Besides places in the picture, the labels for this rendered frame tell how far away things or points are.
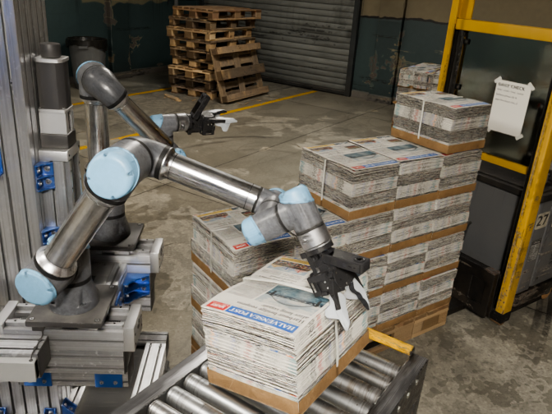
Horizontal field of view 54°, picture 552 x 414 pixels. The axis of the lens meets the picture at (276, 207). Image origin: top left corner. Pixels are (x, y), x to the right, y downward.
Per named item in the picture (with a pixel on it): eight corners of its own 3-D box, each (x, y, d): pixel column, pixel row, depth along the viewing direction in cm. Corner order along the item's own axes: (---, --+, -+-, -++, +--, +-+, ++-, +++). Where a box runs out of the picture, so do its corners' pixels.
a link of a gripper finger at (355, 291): (356, 304, 143) (335, 282, 140) (374, 299, 139) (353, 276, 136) (353, 313, 141) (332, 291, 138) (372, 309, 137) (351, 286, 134)
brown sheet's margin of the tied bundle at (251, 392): (244, 352, 157) (243, 339, 156) (333, 382, 141) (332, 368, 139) (207, 382, 145) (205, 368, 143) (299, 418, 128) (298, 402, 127)
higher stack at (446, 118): (363, 305, 331) (395, 92, 282) (398, 292, 348) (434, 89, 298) (411, 339, 303) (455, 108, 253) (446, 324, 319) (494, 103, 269)
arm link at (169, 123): (148, 132, 227) (147, 112, 224) (173, 131, 232) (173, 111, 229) (153, 137, 221) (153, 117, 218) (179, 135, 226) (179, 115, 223)
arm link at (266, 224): (259, 234, 146) (296, 218, 143) (251, 253, 136) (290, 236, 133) (246, 209, 144) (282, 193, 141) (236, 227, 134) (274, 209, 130)
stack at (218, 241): (189, 368, 269) (189, 213, 237) (364, 305, 332) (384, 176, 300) (227, 419, 240) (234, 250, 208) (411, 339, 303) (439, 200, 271)
